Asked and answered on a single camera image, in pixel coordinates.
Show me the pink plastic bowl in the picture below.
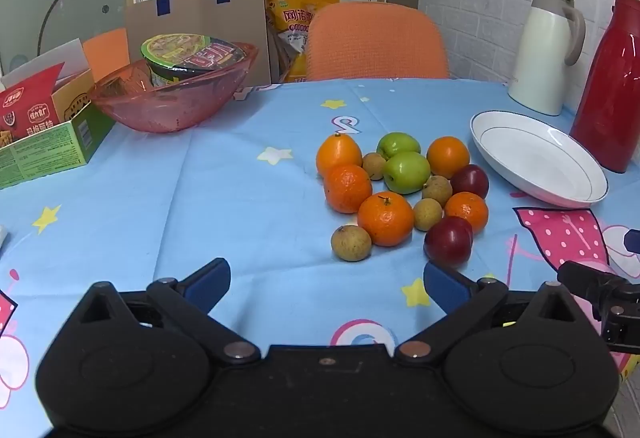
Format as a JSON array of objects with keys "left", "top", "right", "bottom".
[{"left": 90, "top": 42, "right": 260, "bottom": 133}]

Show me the red snack carton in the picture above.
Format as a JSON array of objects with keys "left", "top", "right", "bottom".
[{"left": 0, "top": 62, "right": 67, "bottom": 142}]

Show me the red thermos jug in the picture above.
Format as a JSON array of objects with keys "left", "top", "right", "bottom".
[{"left": 569, "top": 0, "right": 640, "bottom": 175}]

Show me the instant noodle cup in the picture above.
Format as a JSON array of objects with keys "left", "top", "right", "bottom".
[{"left": 141, "top": 34, "right": 247, "bottom": 88}]

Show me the brown cardboard box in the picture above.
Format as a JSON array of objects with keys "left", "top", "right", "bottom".
[{"left": 124, "top": 0, "right": 273, "bottom": 86}]

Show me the yellow plastic bag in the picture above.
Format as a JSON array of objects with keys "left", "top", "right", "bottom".
[{"left": 265, "top": 0, "right": 342, "bottom": 83}]

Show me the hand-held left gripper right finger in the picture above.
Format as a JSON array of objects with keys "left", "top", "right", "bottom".
[{"left": 395, "top": 262, "right": 581, "bottom": 365}]

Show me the brown longan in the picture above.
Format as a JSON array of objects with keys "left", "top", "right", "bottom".
[
  {"left": 422, "top": 175, "right": 453, "bottom": 207},
  {"left": 331, "top": 225, "right": 373, "bottom": 262},
  {"left": 413, "top": 198, "right": 444, "bottom": 232},
  {"left": 362, "top": 152, "right": 387, "bottom": 181}
]

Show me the green cardboard box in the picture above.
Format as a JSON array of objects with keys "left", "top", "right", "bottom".
[{"left": 0, "top": 102, "right": 117, "bottom": 189}]

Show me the blue printed tablecloth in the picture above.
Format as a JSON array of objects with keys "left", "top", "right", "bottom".
[{"left": 0, "top": 78, "right": 640, "bottom": 429}]

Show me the green jujube fruit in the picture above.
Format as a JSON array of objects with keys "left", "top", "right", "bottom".
[
  {"left": 384, "top": 152, "right": 432, "bottom": 195},
  {"left": 376, "top": 132, "right": 422, "bottom": 161}
]

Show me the white thermos jug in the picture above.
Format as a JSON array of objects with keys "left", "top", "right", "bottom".
[{"left": 508, "top": 0, "right": 587, "bottom": 117}]

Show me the dark red plum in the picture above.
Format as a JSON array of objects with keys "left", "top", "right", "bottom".
[
  {"left": 450, "top": 164, "right": 490, "bottom": 199},
  {"left": 424, "top": 216, "right": 474, "bottom": 267}
]

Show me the white plate with dark rim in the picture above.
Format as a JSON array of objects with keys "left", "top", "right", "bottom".
[{"left": 470, "top": 111, "right": 610, "bottom": 209}]

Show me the smooth orange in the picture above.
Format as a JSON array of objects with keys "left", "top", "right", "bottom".
[
  {"left": 426, "top": 136, "right": 471, "bottom": 179},
  {"left": 316, "top": 133, "right": 363, "bottom": 179}
]

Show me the bumpy mandarin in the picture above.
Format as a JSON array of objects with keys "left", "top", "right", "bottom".
[
  {"left": 444, "top": 192, "right": 489, "bottom": 235},
  {"left": 324, "top": 164, "right": 373, "bottom": 214},
  {"left": 357, "top": 193, "right": 415, "bottom": 247}
]

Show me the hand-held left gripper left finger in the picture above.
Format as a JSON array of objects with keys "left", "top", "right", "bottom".
[{"left": 75, "top": 258, "right": 261, "bottom": 365}]

